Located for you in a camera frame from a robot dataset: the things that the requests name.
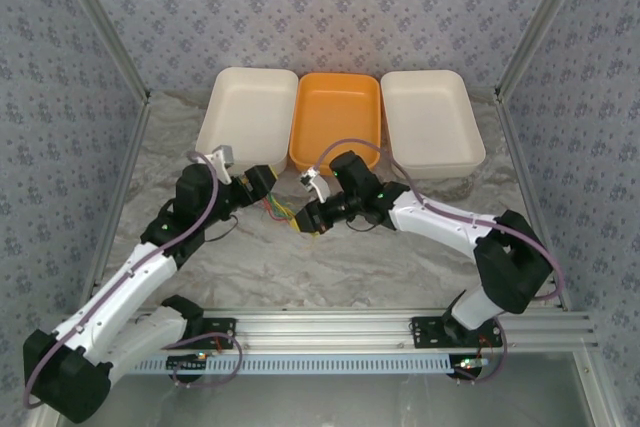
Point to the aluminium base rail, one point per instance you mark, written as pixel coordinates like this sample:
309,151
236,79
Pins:
325,329

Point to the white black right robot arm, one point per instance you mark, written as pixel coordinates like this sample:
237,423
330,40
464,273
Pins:
440,222

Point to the orange plastic tray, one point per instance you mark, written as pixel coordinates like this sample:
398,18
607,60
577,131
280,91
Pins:
335,117

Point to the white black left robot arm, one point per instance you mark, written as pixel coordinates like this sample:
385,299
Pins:
115,292

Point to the small circuit board with LEDs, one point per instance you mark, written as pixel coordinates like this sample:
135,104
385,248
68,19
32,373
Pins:
467,363
187,361

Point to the aluminium frame bar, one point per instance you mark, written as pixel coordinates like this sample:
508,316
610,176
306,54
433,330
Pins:
125,172
541,22
523,172
597,397
42,421
109,27

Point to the cream plastic tray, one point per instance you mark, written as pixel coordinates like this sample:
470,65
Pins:
430,117
245,112

